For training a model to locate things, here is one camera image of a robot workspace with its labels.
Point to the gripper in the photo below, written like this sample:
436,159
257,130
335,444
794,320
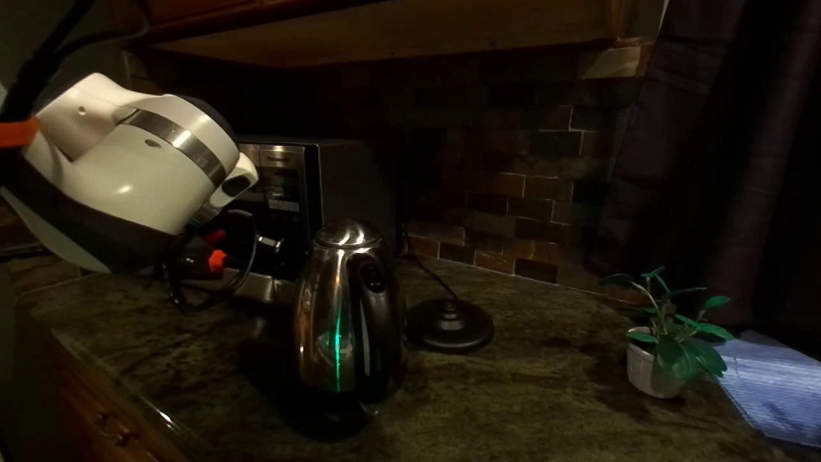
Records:
211,253

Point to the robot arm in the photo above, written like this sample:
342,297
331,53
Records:
138,173

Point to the silver microwave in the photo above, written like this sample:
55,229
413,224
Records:
321,186

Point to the stainless steel electric kettle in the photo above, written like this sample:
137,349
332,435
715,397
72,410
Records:
346,308

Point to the black kettle base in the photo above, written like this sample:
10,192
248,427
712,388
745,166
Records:
449,324

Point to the potted green plant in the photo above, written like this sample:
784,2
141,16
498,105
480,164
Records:
670,343

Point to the dark curtain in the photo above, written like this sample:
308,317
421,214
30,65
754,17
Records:
725,160

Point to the blue cloth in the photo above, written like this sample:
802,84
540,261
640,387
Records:
773,385

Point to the wooden wall cabinet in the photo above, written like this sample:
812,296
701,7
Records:
385,25

